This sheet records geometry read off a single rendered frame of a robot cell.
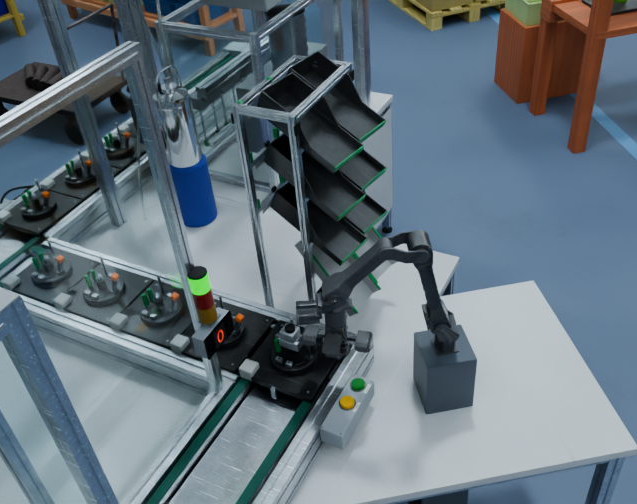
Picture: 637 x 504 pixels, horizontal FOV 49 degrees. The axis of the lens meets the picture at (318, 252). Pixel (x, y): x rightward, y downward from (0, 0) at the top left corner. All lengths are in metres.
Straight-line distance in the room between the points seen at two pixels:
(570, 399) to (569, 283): 1.74
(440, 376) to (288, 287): 0.75
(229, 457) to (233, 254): 0.95
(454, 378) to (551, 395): 0.32
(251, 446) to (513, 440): 0.72
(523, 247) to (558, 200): 0.52
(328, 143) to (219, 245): 0.94
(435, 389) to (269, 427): 0.47
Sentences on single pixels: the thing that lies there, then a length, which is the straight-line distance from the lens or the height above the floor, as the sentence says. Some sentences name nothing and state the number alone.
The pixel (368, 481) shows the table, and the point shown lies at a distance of 1.94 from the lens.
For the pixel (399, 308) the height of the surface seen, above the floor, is 0.86.
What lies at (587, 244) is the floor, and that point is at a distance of 4.12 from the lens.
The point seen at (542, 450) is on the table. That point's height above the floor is 0.86.
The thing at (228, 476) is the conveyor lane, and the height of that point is 0.92.
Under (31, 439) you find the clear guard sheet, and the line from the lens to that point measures 0.97.
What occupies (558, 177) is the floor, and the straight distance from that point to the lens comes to 4.65.
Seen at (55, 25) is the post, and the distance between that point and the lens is 2.58.
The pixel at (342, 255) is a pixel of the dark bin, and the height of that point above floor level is 1.20.
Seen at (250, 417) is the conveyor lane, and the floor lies 0.92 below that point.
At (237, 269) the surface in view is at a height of 0.86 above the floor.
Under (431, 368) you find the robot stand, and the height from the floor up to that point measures 1.06.
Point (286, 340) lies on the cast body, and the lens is 2.00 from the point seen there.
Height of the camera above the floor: 2.50
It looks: 39 degrees down
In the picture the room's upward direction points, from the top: 6 degrees counter-clockwise
